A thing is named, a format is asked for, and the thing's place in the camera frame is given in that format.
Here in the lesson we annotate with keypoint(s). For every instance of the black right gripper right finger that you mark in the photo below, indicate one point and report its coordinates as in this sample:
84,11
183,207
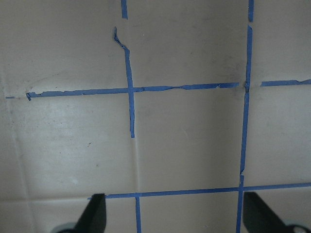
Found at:
258,217

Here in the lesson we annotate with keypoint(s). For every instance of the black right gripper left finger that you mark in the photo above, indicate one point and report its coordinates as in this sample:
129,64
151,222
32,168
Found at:
93,218

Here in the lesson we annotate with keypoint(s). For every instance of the brown paper table cover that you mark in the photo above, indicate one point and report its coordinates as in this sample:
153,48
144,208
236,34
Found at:
172,108

